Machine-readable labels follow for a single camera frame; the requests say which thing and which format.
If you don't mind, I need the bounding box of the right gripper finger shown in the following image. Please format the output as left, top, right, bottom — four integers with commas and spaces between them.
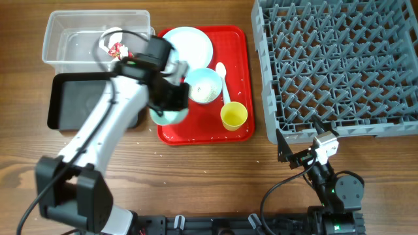
312, 115, 339, 137
276, 129, 293, 163

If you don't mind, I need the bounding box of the green bowl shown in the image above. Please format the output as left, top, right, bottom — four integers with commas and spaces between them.
150, 108, 189, 126

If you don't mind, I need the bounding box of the light blue rice bowl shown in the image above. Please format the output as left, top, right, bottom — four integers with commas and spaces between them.
184, 68, 222, 104

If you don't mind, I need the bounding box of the red snack wrapper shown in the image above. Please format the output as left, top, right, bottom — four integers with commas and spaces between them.
108, 42, 133, 61

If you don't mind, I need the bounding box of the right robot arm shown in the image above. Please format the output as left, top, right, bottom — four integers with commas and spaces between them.
276, 116, 366, 234

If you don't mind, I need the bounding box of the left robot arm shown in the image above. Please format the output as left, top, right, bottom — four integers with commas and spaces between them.
16, 36, 189, 234

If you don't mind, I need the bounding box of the grey dishwasher rack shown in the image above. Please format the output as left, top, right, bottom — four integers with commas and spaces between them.
251, 0, 417, 144

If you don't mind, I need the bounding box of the light blue plate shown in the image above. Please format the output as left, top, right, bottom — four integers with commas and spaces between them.
163, 27, 214, 73

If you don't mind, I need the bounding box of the white plastic spoon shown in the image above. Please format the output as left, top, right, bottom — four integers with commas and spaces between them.
216, 62, 231, 105

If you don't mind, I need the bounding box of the yellow cup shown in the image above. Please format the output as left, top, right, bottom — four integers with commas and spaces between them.
220, 101, 248, 131

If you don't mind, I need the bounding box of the red serving tray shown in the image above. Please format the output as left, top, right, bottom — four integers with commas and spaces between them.
157, 25, 255, 146

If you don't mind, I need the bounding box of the black plastic tray bin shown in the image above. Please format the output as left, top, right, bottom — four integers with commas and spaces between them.
46, 70, 141, 132

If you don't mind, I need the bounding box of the clear plastic bin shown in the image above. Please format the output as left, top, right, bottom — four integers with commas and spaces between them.
42, 10, 155, 74

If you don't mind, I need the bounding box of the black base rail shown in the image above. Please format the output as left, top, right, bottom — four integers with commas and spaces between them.
74, 213, 365, 235

